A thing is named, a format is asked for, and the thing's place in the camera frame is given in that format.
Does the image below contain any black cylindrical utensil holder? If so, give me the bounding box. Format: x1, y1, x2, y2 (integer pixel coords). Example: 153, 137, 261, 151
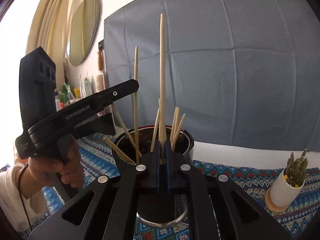
112, 126, 194, 227

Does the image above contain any round wall mirror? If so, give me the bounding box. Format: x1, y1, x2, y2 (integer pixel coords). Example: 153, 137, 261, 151
68, 0, 100, 66

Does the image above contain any person's left forearm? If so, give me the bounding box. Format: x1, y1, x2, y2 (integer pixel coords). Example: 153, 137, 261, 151
0, 162, 48, 215

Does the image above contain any wooden hairbrush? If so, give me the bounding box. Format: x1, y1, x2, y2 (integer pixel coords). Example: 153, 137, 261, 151
96, 39, 107, 93

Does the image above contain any white pot with cactus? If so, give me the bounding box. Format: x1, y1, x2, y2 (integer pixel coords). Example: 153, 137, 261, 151
269, 149, 308, 209

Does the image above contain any round wooden coaster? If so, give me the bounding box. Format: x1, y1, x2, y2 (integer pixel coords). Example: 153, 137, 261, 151
264, 187, 289, 214

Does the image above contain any patterned blue tablecloth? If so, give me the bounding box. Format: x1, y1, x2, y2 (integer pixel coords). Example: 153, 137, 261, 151
32, 132, 320, 240

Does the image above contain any beige curtain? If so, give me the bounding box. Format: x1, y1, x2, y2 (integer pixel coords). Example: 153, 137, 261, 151
24, 0, 78, 63

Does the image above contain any black side shelf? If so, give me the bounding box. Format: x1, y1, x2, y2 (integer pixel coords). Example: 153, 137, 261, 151
71, 113, 116, 139

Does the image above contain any white pump bottle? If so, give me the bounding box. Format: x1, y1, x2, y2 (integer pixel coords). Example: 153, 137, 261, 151
84, 77, 93, 96

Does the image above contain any person's left hand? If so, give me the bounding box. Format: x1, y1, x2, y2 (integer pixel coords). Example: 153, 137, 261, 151
28, 136, 85, 188

